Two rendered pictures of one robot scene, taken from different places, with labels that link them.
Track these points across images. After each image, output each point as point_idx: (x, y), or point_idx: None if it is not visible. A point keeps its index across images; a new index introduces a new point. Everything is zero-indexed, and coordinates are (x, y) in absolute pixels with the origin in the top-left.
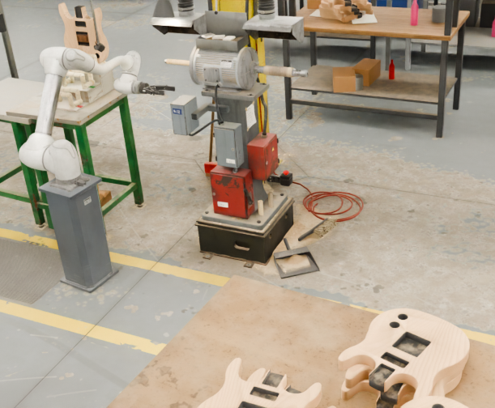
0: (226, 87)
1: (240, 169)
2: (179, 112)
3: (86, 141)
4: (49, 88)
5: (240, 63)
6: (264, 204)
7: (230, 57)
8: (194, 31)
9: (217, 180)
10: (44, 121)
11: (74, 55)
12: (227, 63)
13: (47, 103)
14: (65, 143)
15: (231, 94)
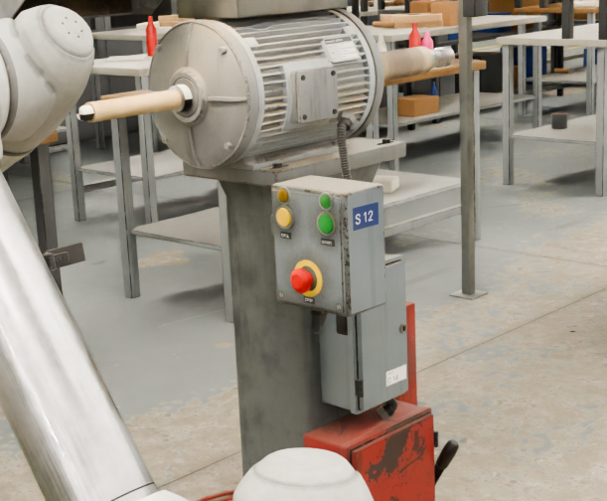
0: (308, 143)
1: (373, 410)
2: (372, 219)
3: None
4: (26, 238)
5: (372, 40)
6: None
7: (334, 31)
8: (86, 8)
9: (373, 464)
10: (116, 417)
11: (87, 28)
12: (344, 47)
13: (67, 317)
14: (324, 454)
15: (352, 152)
